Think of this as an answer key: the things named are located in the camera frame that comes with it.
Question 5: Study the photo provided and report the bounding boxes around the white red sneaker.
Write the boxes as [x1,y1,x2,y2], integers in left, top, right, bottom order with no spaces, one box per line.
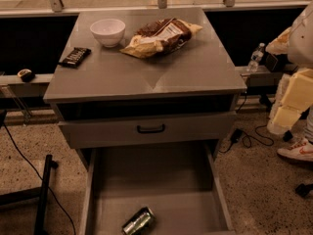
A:
[277,138,313,162]

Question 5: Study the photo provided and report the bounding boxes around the small black box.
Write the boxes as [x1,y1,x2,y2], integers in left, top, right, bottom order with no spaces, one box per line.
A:
[265,54,285,72]

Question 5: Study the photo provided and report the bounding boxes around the black power adapter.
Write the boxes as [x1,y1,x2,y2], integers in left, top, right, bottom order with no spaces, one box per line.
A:
[230,129,244,144]

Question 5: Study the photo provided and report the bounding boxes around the grey drawer cabinet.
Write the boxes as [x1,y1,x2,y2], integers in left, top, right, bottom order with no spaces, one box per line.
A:
[42,7,247,162]

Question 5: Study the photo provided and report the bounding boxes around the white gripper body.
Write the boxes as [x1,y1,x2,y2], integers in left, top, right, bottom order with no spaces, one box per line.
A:
[265,27,291,55]

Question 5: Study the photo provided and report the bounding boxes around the black floor cable left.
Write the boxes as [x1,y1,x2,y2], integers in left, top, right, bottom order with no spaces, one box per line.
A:
[1,120,77,235]

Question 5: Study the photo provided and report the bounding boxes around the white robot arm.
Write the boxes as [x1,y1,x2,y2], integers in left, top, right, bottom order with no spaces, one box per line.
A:
[266,2,313,135]

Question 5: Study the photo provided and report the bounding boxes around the black chocolate bar pack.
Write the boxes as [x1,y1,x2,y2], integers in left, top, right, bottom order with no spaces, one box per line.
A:
[60,47,91,69]

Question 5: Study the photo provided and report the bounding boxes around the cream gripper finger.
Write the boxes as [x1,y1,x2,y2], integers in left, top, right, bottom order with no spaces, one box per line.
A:
[267,74,300,135]
[280,69,313,113]

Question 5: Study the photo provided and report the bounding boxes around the black metal stand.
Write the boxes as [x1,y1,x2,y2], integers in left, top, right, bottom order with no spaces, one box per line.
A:
[0,155,58,235]

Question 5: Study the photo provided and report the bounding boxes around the round yellow black tape measure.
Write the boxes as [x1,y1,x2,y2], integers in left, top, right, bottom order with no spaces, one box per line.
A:
[18,69,35,82]

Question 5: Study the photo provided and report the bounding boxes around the black caster wheel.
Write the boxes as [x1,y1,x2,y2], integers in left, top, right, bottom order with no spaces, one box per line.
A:
[295,183,313,198]

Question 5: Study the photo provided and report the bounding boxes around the black drawer handle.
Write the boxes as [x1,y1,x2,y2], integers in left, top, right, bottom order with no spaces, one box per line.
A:
[137,124,166,134]

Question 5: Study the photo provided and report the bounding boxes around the white bowl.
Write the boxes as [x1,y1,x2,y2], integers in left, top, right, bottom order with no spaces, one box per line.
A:
[90,19,126,47]

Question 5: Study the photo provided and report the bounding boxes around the open grey middle drawer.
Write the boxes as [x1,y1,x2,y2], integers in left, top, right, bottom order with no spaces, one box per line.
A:
[79,141,236,235]

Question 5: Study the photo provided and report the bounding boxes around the green soda can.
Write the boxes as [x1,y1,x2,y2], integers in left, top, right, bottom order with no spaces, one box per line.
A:
[121,207,156,235]

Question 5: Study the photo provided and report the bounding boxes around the black stand leg right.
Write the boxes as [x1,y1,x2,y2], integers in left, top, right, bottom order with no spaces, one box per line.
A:
[259,94,273,112]

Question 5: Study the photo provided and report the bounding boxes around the closed grey top drawer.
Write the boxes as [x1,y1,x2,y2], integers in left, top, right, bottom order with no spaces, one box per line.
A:
[59,112,236,149]

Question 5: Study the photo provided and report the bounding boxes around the clear water bottle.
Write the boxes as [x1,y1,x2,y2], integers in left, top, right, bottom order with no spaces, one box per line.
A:
[246,43,265,72]

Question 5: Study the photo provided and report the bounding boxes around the brown chip bag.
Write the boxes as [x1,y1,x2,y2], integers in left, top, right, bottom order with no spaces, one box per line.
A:
[120,18,202,59]

